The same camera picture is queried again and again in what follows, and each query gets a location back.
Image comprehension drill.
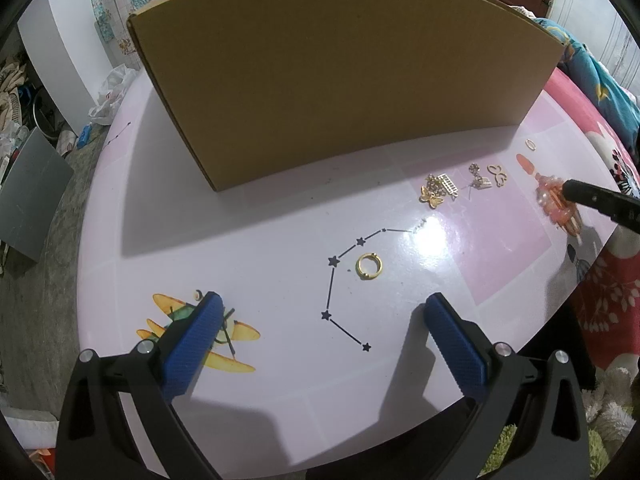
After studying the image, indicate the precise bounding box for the gold ring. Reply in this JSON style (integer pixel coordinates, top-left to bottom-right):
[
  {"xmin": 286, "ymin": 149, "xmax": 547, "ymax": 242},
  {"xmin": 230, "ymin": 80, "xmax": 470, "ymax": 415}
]
[{"xmin": 354, "ymin": 251, "xmax": 384, "ymax": 281}]

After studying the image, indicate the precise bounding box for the brown cardboard box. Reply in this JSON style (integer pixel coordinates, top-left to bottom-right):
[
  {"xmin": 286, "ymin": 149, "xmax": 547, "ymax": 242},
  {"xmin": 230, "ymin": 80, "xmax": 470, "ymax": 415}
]
[{"xmin": 127, "ymin": 0, "xmax": 563, "ymax": 191}]

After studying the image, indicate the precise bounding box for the green fuzzy rug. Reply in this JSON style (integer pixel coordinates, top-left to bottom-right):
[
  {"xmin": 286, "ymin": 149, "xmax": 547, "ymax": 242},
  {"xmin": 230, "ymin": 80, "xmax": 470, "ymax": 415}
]
[{"xmin": 479, "ymin": 366, "xmax": 637, "ymax": 480}]

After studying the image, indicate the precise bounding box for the pink floral blanket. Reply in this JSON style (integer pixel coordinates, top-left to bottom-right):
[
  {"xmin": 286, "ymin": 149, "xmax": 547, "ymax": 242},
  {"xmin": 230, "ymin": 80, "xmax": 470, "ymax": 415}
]
[{"xmin": 544, "ymin": 70, "xmax": 639, "ymax": 372}]

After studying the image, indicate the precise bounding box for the gold butterfly earring cluster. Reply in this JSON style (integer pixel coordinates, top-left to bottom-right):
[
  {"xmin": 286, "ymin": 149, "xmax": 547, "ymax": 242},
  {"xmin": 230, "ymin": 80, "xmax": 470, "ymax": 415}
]
[{"xmin": 419, "ymin": 174, "xmax": 459, "ymax": 209}]

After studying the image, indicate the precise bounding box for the pile of clothes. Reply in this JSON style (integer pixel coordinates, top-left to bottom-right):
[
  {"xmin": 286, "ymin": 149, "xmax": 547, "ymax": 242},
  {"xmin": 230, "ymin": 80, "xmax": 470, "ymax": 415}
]
[{"xmin": 1, "ymin": 51, "xmax": 35, "ymax": 164}]

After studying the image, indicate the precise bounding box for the pink bead bracelet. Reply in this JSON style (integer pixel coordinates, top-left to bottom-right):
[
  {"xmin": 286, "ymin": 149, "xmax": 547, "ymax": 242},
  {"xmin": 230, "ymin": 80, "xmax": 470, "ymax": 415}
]
[{"xmin": 534, "ymin": 173, "xmax": 584, "ymax": 238}]

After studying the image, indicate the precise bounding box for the gold butterfly outline earring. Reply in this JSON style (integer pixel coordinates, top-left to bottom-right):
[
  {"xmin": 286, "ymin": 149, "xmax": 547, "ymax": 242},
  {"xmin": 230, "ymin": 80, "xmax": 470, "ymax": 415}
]
[{"xmin": 487, "ymin": 165, "xmax": 508, "ymax": 188}]

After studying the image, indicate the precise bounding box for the white plastic bag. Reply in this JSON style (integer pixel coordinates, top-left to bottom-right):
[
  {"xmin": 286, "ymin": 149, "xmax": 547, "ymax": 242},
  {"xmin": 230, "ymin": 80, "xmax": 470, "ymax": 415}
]
[{"xmin": 88, "ymin": 64, "xmax": 138, "ymax": 126}]

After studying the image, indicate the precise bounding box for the small gold hoop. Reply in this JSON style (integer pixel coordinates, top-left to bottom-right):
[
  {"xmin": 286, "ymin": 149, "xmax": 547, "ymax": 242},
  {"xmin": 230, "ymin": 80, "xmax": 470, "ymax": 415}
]
[{"xmin": 525, "ymin": 139, "xmax": 537, "ymax": 152}]

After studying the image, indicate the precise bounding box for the blue patterned quilt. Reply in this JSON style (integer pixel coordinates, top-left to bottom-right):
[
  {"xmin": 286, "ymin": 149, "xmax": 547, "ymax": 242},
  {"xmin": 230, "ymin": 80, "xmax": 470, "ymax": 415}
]
[{"xmin": 511, "ymin": 6, "xmax": 639, "ymax": 164}]

